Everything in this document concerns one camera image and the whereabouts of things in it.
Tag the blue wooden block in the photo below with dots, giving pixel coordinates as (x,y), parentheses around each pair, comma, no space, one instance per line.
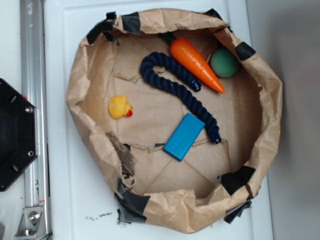
(183,137)

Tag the brown paper bin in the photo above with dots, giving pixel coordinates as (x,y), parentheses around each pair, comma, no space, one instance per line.
(223,170)

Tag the yellow rubber duck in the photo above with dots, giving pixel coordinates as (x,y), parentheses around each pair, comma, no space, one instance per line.
(119,107)

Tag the orange toy carrot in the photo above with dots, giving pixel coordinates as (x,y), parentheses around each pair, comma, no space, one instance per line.
(183,51)

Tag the green ball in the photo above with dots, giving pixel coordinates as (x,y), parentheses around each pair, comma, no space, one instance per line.
(224,64)

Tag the aluminium extrusion rail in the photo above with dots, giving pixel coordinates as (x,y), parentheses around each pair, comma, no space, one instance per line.
(33,82)

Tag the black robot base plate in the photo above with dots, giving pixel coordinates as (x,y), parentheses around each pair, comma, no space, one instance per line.
(17,135)

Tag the metal corner bracket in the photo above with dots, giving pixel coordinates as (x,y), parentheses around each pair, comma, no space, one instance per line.
(32,224)

